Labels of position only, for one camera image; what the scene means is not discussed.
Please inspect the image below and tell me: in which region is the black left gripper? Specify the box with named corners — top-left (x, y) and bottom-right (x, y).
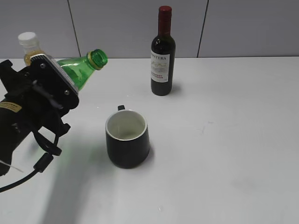
top-left (0, 59), bottom-right (79, 136)

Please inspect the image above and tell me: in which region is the green sprite bottle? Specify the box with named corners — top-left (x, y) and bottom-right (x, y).
top-left (57, 49), bottom-right (108, 91)

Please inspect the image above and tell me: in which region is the black mug white interior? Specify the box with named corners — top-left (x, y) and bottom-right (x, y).
top-left (105, 105), bottom-right (150, 169)

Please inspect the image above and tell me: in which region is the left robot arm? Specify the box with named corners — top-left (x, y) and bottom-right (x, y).
top-left (0, 58), bottom-right (79, 175)

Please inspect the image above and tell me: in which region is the orange juice bottle white cap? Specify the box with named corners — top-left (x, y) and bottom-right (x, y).
top-left (18, 32), bottom-right (45, 66)

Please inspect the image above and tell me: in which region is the red wine bottle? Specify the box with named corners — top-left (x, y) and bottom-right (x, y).
top-left (151, 6), bottom-right (176, 96)

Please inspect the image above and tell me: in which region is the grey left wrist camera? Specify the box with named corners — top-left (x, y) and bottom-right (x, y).
top-left (30, 53), bottom-right (78, 95)

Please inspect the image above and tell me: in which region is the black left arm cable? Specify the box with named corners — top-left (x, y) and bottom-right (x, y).
top-left (0, 127), bottom-right (63, 193)

